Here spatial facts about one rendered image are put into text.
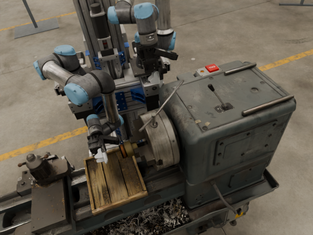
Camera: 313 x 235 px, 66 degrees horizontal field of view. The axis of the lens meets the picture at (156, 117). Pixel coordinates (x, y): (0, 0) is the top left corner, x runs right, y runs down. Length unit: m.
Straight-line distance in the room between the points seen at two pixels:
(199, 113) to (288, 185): 1.56
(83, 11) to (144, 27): 0.71
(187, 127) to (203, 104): 0.16
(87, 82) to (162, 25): 0.60
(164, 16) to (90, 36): 0.52
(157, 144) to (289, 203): 1.59
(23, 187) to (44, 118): 1.90
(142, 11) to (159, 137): 0.55
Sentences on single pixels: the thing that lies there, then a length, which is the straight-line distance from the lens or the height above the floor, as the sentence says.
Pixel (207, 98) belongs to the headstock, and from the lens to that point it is 1.25.
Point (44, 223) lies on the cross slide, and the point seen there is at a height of 0.97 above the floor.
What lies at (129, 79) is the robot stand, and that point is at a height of 1.07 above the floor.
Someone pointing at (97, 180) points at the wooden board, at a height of 0.88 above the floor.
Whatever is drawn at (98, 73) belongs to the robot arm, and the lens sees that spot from 1.23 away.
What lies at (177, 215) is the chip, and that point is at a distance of 1.65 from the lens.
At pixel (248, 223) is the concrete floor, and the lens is 2.29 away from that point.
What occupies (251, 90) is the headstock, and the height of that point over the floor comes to 1.25.
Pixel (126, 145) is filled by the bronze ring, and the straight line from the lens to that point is 1.25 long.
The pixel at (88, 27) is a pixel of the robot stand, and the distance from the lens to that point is 1.70.
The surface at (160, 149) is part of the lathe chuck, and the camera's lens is 1.15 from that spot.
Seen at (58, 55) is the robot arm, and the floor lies 1.38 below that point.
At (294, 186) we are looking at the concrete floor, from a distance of 2.57.
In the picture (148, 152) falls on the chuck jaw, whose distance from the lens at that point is 1.22.
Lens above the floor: 2.08
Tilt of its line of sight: 45 degrees down
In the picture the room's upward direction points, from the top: 7 degrees counter-clockwise
